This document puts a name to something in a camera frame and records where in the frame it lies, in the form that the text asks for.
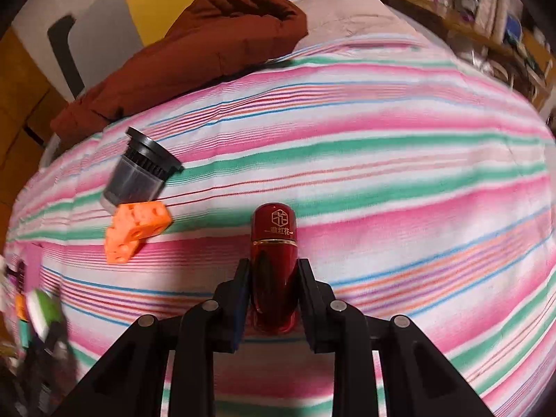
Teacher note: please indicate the wooden wardrobe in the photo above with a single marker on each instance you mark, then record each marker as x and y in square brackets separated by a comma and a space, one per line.
[21, 108]

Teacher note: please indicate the wooden shelf with clutter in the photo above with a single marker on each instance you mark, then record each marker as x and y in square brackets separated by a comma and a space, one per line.
[478, 30]

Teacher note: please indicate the white and green plug-in device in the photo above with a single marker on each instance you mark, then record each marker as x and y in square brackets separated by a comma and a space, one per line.
[43, 312]

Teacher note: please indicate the black ribbed plastic cup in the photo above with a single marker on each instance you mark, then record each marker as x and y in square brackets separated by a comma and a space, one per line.
[139, 169]

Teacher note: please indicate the pale pink bed sheet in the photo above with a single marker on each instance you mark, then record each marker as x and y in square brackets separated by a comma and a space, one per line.
[347, 13]

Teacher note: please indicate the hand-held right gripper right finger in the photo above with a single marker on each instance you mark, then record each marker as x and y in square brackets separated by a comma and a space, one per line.
[306, 308]

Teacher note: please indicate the rust brown quilt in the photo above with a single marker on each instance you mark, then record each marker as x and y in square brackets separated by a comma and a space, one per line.
[208, 26]

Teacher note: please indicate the striped pink and green blanket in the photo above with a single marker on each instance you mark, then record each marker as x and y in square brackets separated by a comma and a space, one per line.
[369, 160]

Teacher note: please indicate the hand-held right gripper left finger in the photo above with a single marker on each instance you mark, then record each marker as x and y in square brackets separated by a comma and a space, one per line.
[241, 306]

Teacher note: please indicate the red glossy bottle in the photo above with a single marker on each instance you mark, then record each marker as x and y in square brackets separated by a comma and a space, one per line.
[273, 260]

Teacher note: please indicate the orange holed building block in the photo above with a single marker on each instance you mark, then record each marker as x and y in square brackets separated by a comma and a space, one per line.
[134, 228]

